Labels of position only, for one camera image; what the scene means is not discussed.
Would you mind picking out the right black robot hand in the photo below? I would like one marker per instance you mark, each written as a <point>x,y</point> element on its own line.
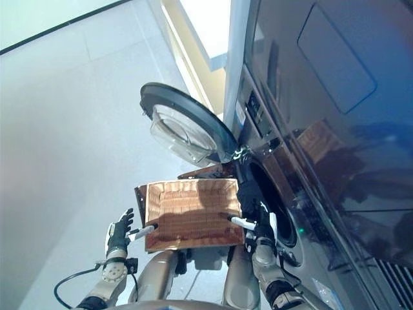
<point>261,219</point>

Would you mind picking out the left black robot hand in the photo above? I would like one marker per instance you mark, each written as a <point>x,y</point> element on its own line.
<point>119,234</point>

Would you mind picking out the rectangular wicker laundry basket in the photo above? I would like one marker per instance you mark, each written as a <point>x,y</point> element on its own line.
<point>193,216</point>

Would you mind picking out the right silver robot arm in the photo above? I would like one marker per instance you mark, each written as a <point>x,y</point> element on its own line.
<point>274,271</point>

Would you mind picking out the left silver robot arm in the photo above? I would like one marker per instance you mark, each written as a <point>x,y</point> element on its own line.
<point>106,281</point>

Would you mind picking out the glossy brown stool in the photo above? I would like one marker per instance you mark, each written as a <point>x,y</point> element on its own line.
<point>142,203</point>

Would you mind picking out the clear plastic bag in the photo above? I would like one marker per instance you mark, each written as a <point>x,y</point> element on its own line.
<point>155,277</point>

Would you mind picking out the right silver robot leg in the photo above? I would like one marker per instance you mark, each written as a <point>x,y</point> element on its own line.
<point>240,277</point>

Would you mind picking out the silver robot torso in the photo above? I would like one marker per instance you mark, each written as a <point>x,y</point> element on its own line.
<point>167,305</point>

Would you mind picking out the white blue rectangular sticker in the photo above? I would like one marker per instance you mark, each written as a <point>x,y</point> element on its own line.
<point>326,292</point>

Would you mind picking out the blue white energy label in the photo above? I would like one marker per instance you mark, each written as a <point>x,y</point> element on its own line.
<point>240,113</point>

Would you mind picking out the round glass washer door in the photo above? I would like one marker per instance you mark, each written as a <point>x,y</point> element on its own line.
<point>200,113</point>

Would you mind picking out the white counter cabinet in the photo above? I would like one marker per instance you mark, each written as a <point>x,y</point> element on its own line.
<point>193,38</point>

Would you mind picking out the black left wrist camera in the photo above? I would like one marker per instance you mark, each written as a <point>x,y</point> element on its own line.
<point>131,265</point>

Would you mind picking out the white appliance enclosure cabinet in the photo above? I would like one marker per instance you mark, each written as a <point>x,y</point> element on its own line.
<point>234,64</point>

